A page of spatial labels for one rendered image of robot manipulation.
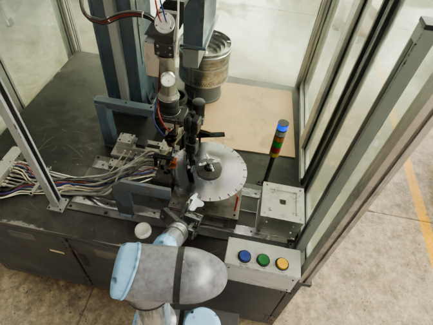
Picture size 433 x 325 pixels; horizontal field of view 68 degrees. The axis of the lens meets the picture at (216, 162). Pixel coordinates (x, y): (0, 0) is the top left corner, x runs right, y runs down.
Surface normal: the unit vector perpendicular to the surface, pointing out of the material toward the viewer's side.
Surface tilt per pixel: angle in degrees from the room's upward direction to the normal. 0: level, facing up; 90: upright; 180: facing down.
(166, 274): 23
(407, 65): 90
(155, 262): 4
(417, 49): 90
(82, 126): 0
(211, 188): 0
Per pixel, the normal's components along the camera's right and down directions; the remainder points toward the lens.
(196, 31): -0.18, 0.73
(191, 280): 0.27, -0.14
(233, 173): 0.07, -0.65
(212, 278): 0.76, -0.09
